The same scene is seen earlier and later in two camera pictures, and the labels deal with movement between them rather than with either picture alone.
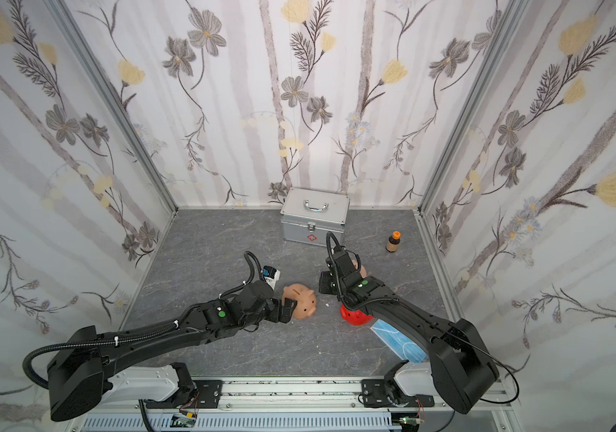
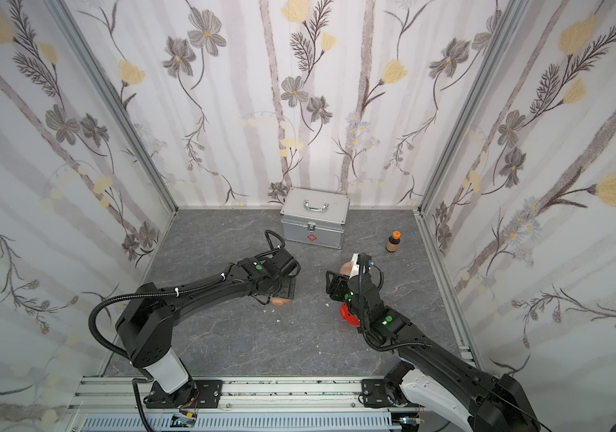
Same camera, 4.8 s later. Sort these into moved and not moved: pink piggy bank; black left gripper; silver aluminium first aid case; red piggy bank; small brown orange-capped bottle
Moved: black left gripper; pink piggy bank
Not moved: red piggy bank; small brown orange-capped bottle; silver aluminium first aid case
